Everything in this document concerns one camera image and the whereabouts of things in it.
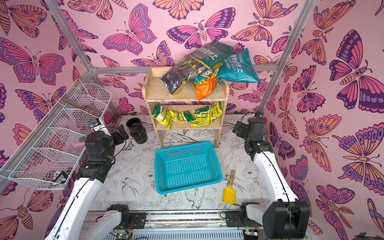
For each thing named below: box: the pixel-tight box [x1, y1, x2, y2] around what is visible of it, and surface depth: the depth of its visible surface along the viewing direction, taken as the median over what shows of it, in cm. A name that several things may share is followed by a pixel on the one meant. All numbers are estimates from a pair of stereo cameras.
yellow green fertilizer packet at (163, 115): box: [151, 104, 174, 131], surface depth 83 cm
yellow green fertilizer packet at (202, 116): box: [191, 105, 211, 127], surface depth 87 cm
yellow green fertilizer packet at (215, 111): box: [209, 101, 223, 124], surface depth 83 cm
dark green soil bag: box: [161, 42, 234, 95], surface depth 66 cm
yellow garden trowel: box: [222, 170, 237, 205], surface depth 83 cm
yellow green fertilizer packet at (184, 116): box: [169, 110, 195, 124], surface depth 88 cm
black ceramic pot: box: [126, 117, 148, 144], surface depth 98 cm
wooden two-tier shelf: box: [143, 67, 230, 148], surface depth 83 cm
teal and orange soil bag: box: [191, 48, 261, 101], surface depth 65 cm
